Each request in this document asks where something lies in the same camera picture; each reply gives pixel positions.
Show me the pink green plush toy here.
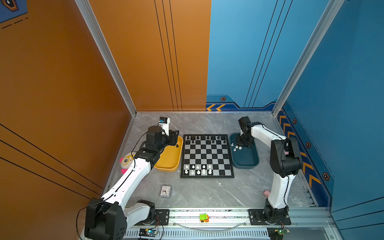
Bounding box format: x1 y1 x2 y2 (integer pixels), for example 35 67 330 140
120 152 136 174

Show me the small pink eraser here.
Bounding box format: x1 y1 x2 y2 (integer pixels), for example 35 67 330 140
263 190 271 198

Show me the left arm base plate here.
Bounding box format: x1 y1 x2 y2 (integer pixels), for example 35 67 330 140
135 209 170 227

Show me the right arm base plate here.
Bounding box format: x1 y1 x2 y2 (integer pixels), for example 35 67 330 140
248 209 292 226

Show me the small clear alarm clock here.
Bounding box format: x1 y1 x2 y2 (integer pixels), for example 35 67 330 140
160 185 172 198

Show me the dark teal plastic tray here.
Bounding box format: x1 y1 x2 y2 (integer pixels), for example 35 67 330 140
230 133 260 169

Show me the right green circuit board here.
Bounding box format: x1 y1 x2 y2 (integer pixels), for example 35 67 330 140
268 228 291 240

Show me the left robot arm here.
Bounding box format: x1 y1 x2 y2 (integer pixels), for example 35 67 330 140
84 126 179 240

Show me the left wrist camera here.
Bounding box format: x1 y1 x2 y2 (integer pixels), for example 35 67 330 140
158 117 170 136

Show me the green orange toy car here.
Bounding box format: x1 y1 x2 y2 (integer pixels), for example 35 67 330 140
199 214 209 223

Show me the yellow plastic tray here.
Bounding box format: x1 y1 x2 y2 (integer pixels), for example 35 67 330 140
155 136 184 172

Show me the left green circuit board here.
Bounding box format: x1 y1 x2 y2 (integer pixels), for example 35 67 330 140
138 229 159 240

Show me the black white chessboard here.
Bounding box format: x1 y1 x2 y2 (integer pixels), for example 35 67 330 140
181 134 235 179

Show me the aluminium front rail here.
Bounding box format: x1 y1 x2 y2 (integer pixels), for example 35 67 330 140
84 206 336 228

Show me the green circuit board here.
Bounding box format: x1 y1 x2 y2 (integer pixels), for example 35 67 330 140
138 229 159 240
268 228 291 240

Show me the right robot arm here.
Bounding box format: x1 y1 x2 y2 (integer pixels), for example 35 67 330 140
236 117 303 225

